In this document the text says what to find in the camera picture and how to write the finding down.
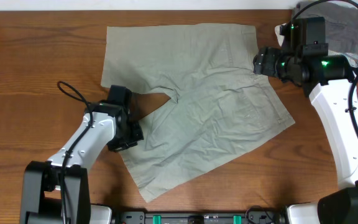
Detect white folded garment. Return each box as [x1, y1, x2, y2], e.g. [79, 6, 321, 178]
[275, 23, 290, 47]

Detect grey folded garment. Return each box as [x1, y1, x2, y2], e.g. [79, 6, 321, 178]
[299, 2, 358, 68]

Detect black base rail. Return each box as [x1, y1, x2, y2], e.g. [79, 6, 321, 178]
[110, 209, 289, 224]

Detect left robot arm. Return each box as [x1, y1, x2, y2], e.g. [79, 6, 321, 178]
[19, 85, 144, 223]

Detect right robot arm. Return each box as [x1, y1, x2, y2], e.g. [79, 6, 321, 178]
[253, 17, 358, 223]

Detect khaki green shorts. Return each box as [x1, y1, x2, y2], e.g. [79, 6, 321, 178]
[101, 24, 294, 202]

